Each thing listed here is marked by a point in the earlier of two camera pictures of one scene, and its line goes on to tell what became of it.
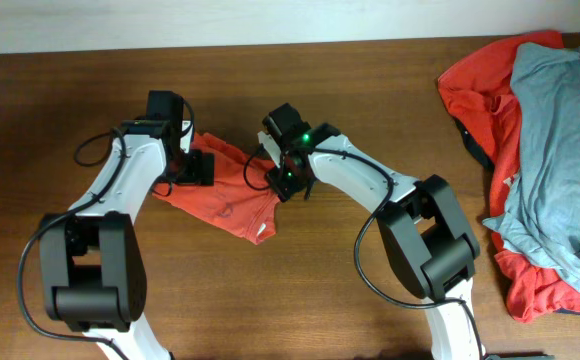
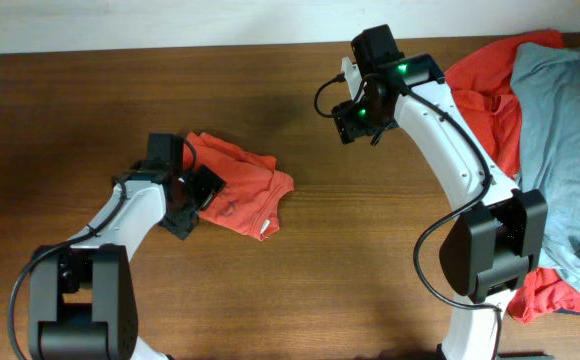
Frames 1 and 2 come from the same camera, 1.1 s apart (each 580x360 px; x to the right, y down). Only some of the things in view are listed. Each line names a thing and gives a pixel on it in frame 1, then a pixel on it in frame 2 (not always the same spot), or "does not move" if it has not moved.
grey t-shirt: x=558 y=211 does not move
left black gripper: x=199 y=171 -> x=208 y=184
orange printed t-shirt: x=242 y=199 does not move
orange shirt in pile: x=479 y=90 does not move
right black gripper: x=281 y=184 -> x=348 y=124
